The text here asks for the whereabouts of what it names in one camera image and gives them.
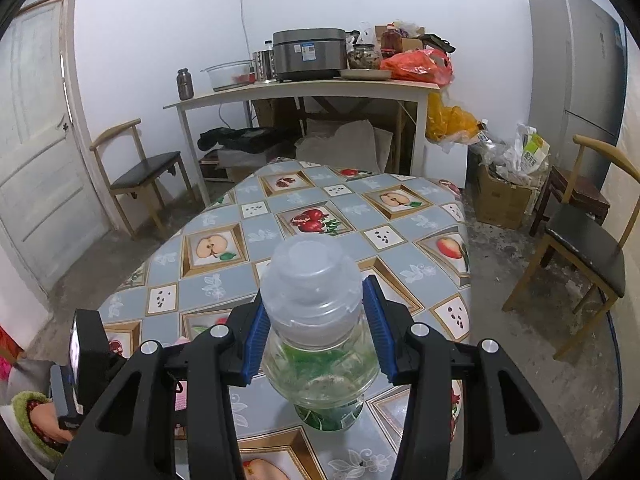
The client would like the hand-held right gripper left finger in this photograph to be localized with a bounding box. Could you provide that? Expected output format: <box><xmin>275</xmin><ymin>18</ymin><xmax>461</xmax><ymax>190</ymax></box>
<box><xmin>52</xmin><ymin>296</ymin><xmax>267</xmax><ymax>480</ymax></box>

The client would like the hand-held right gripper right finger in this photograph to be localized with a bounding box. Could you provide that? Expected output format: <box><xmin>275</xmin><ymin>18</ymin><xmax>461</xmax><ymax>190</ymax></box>
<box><xmin>362</xmin><ymin>275</ymin><xmax>583</xmax><ymax>480</ymax></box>

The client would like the clear plastic jar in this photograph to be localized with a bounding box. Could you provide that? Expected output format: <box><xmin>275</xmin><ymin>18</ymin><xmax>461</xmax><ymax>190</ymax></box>
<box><xmin>260</xmin><ymin>240</ymin><xmax>382</xmax><ymax>432</ymax></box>

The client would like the person's left forearm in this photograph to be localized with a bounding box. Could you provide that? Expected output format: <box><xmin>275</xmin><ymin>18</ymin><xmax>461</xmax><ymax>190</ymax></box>
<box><xmin>0</xmin><ymin>360</ymin><xmax>76</xmax><ymax>476</ymax></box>

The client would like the fruit print tablecloth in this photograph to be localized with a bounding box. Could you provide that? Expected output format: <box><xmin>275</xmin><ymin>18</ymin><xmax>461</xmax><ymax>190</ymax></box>
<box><xmin>97</xmin><ymin>160</ymin><xmax>473</xmax><ymax>480</ymax></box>

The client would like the white storage box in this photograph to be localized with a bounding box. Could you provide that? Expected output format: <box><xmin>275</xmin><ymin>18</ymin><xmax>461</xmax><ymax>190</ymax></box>
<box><xmin>424</xmin><ymin>142</ymin><xmax>468</xmax><ymax>188</ymax></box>

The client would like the cardboard box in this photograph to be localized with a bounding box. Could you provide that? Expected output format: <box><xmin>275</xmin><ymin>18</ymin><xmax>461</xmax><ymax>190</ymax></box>
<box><xmin>472</xmin><ymin>162</ymin><xmax>538</xmax><ymax>231</ymax></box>

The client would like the white sack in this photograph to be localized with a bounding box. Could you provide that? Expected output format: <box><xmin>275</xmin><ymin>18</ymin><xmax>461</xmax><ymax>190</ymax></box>
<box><xmin>295</xmin><ymin>119</ymin><xmax>393</xmax><ymax>172</ymax></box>

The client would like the wooden chair black seat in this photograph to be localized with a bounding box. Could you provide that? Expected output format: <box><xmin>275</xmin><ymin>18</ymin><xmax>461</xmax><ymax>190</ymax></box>
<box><xmin>90</xmin><ymin>119</ymin><xmax>193</xmax><ymax>241</ymax></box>
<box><xmin>501</xmin><ymin>135</ymin><xmax>640</xmax><ymax>361</ymax></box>

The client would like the black bag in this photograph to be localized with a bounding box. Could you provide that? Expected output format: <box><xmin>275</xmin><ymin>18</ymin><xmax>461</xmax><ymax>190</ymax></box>
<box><xmin>197</xmin><ymin>126</ymin><xmax>296</xmax><ymax>153</ymax></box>

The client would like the white door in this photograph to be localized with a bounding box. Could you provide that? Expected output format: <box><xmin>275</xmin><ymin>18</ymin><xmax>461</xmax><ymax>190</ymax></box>
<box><xmin>0</xmin><ymin>0</ymin><xmax>111</xmax><ymax>291</ymax></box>

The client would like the yellow plastic bag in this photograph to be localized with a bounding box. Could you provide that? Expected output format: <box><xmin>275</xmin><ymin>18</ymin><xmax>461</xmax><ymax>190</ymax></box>
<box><xmin>426</xmin><ymin>92</ymin><xmax>478</xmax><ymax>143</ymax></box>

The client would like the pile of plastic bags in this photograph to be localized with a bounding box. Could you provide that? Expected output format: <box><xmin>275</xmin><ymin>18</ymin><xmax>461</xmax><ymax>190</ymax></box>
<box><xmin>470</xmin><ymin>120</ymin><xmax>551</xmax><ymax>186</ymax></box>

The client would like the dark wooden stool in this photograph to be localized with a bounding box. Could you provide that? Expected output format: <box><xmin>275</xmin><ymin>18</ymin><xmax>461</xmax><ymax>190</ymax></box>
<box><xmin>530</xmin><ymin>165</ymin><xmax>611</xmax><ymax>236</ymax></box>

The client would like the white side table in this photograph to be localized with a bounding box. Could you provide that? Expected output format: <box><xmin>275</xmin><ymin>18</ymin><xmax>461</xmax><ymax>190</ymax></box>
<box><xmin>164</xmin><ymin>79</ymin><xmax>441</xmax><ymax>206</ymax></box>

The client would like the metal tray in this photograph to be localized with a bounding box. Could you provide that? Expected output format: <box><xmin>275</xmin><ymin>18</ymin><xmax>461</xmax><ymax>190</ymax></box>
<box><xmin>337</xmin><ymin>68</ymin><xmax>393</xmax><ymax>81</ymax></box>

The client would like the glass bowl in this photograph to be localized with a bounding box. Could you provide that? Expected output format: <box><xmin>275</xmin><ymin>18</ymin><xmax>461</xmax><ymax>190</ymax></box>
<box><xmin>201</xmin><ymin>60</ymin><xmax>256</xmax><ymax>92</ymax></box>

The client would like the brown thermos bottle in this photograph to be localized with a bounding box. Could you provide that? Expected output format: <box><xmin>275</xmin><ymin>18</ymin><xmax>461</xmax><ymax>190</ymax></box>
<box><xmin>176</xmin><ymin>68</ymin><xmax>195</xmax><ymax>101</ymax></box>

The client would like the red plastic bag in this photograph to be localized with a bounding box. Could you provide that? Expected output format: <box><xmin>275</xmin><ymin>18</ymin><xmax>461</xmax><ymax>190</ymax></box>
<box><xmin>380</xmin><ymin>48</ymin><xmax>455</xmax><ymax>86</ymax></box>

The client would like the glass jar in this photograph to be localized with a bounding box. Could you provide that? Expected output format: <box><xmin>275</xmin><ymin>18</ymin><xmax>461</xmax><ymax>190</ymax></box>
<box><xmin>347</xmin><ymin>44</ymin><xmax>383</xmax><ymax>70</ymax></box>

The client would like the steel cup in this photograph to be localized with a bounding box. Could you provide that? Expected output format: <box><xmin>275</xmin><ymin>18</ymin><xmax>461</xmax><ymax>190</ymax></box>
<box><xmin>252</xmin><ymin>50</ymin><xmax>277</xmax><ymax>82</ymax></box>

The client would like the grey rice cooker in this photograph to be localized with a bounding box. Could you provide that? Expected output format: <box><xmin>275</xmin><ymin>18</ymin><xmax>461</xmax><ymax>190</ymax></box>
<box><xmin>272</xmin><ymin>28</ymin><xmax>349</xmax><ymax>82</ymax></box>

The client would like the red jar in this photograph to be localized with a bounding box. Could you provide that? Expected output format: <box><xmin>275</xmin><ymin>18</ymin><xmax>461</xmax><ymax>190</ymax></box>
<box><xmin>381</xmin><ymin>25</ymin><xmax>403</xmax><ymax>58</ymax></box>

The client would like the grey fridge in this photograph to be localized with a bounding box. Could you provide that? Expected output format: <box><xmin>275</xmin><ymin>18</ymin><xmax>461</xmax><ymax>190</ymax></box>
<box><xmin>528</xmin><ymin>0</ymin><xmax>628</xmax><ymax>181</ymax></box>

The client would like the white wall cable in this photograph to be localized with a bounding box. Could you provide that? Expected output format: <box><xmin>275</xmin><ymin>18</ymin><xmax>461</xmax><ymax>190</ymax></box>
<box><xmin>237</xmin><ymin>0</ymin><xmax>254</xmax><ymax>61</ymax></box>

